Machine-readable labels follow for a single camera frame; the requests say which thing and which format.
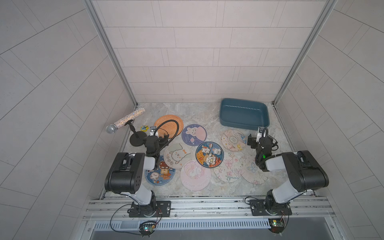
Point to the left small circuit board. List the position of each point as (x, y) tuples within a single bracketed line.
[(147, 228)]

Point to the purple bunny coaster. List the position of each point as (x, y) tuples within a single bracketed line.
[(194, 135)]

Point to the blue cartoon characters coaster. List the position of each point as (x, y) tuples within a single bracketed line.
[(161, 175)]

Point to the black microphone stand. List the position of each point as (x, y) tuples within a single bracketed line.
[(137, 138)]

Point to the pink unicorn coaster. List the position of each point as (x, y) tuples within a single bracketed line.
[(195, 177)]

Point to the white blue butterfly coaster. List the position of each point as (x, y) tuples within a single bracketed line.
[(251, 172)]

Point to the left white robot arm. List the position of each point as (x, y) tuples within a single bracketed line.
[(128, 170)]

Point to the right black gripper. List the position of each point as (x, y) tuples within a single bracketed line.
[(252, 145)]

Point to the teal plastic storage box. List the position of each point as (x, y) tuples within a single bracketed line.
[(244, 114)]

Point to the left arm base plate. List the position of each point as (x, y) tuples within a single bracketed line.
[(153, 210)]

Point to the blue bears picnic coaster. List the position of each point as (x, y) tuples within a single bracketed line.
[(209, 154)]

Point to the white butterfly bow coaster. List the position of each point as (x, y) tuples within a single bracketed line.
[(231, 168)]

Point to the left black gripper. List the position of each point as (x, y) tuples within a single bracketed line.
[(161, 143)]

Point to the orange round coaster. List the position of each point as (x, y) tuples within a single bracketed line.
[(174, 127)]

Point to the small circuit board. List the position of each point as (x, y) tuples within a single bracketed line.
[(277, 225), (147, 228)]

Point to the yellow wooden toy block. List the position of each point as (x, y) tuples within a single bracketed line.
[(144, 128)]

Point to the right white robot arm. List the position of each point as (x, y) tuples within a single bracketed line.
[(304, 173)]

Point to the white alpaca coaster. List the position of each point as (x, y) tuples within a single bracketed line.
[(177, 155)]

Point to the pink flowers round coaster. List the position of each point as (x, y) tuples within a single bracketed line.
[(233, 140)]

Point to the aluminium frame rail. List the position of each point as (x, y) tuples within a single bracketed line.
[(311, 216)]

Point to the glitter microphone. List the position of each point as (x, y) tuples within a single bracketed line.
[(111, 129)]

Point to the right small circuit board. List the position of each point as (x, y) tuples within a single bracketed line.
[(277, 225)]

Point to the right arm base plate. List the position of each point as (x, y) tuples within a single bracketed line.
[(269, 208)]

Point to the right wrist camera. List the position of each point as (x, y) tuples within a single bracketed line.
[(260, 132)]

